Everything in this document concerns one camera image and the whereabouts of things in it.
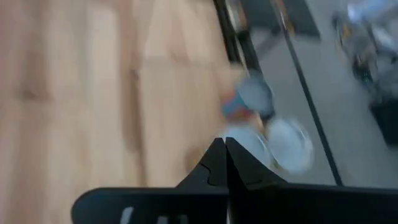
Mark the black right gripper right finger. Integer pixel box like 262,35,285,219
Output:
225,136,398,224

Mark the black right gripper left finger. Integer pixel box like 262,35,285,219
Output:
70,137,229,224

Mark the corn can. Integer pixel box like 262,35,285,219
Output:
266,117,315,174

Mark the short carrots can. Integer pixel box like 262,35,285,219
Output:
221,70,277,126

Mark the black table edge rail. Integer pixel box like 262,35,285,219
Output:
213,0,262,73

